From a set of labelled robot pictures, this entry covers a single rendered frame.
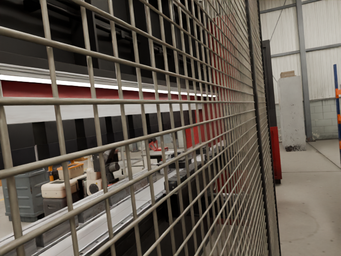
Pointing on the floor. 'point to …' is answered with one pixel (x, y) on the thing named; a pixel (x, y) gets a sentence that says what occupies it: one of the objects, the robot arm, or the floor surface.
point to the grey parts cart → (131, 162)
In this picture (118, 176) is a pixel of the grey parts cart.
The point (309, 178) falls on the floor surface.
